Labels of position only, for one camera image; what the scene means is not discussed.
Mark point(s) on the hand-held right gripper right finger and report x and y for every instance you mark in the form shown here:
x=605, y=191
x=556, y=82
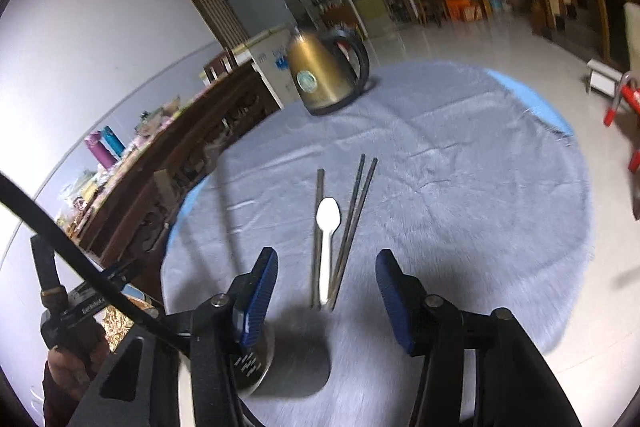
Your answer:
x=395, y=302

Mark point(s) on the blue thermos bottle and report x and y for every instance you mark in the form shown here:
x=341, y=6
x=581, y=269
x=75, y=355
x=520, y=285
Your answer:
x=114, y=141

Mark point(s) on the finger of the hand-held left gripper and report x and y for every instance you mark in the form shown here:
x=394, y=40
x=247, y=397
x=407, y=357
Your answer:
x=125, y=271

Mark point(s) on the wooden chair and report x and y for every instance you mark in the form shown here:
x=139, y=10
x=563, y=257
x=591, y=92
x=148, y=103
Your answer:
x=217, y=66

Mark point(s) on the gold electric kettle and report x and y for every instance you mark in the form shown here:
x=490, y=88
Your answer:
x=315, y=77

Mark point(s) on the white chest freezer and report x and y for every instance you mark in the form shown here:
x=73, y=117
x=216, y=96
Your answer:
x=270, y=67

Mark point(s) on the white step stool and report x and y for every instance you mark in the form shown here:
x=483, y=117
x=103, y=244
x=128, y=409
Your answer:
x=602, y=79

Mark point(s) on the perforated metal utensil holder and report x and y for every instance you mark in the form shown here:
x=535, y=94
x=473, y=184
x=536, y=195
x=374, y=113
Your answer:
x=257, y=364

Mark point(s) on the grey furry table cloth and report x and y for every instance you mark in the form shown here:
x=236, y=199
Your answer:
x=450, y=187

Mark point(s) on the large orange box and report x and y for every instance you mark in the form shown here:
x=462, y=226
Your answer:
x=462, y=7

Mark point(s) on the red plastic child chair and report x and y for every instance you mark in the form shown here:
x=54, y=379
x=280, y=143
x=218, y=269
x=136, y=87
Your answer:
x=614, y=104

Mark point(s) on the pile of assorted packets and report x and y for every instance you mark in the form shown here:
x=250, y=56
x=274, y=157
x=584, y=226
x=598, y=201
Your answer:
x=150, y=127

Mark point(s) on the person's left hand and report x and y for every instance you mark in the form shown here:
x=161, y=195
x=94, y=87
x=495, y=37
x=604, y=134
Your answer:
x=70, y=367

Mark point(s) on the light blue table cover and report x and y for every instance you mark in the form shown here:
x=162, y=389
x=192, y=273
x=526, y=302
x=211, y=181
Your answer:
x=545, y=102

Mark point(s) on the cream armchair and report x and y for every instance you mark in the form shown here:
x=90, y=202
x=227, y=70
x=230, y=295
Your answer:
x=632, y=37

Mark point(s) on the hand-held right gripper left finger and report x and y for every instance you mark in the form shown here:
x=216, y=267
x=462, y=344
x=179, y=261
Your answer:
x=260, y=297

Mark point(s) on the carved wooden sideboard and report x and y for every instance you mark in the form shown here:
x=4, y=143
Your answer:
x=165, y=177

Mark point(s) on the white plastic spoon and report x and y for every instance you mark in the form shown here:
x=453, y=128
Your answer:
x=328, y=213

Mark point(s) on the pink thermos bottle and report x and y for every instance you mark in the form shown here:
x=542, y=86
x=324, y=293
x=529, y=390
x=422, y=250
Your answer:
x=101, y=153

